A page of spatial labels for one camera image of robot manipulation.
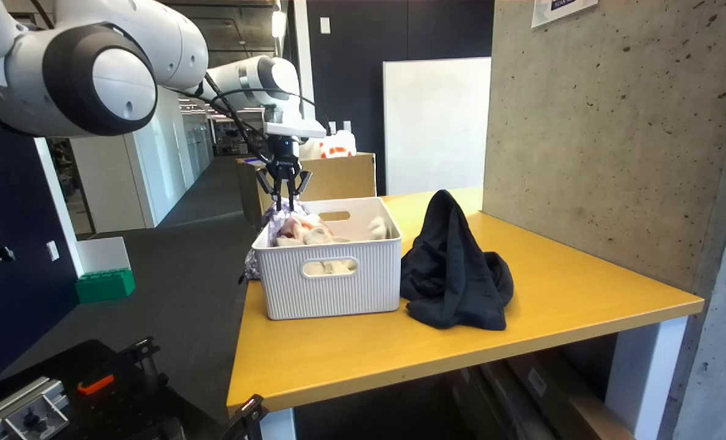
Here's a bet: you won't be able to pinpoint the purple white checkered cloth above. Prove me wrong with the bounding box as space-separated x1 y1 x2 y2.
241 205 295 283

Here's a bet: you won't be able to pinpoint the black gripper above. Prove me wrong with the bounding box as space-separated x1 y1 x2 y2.
261 134 312 217

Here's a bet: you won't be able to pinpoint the dark robot stand cabinet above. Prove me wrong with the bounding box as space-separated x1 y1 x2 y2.
0 121 83 396

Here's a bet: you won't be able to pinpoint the peach cloth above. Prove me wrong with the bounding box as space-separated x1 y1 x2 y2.
280 210 358 280

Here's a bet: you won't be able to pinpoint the off-white terry towel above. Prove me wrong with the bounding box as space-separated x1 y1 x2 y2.
363 212 391 243

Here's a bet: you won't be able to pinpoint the white plastic basket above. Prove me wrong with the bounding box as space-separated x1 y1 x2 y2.
250 195 405 324

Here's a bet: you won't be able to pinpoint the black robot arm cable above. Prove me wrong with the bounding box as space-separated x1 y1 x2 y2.
179 72 319 179

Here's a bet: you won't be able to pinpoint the dark navy cloth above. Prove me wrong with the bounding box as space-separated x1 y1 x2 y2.
397 185 518 332

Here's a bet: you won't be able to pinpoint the cardboard box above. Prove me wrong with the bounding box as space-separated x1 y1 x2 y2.
237 149 378 226

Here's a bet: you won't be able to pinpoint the aluminium extrusion rail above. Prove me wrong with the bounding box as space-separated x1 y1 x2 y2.
0 375 74 440

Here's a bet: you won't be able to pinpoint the white table leg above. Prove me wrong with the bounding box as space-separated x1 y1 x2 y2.
604 316 691 440

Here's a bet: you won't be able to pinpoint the white partition cabinet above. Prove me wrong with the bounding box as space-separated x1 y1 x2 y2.
53 83 218 237

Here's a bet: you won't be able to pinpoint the orange handled black clamp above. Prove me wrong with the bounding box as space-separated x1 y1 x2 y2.
74 336 160 401

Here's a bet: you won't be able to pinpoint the black table clamp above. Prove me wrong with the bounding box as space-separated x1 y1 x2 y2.
228 393 272 440

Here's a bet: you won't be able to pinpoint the cardboard sheets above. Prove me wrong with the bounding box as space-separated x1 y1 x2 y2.
446 361 636 440

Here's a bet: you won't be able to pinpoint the green box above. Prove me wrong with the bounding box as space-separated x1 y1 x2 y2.
74 267 140 308

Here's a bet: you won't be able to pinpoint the white red printed bag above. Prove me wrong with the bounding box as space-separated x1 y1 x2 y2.
295 118 362 161

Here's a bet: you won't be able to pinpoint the white paper poster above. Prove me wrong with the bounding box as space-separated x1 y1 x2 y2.
528 0 600 31

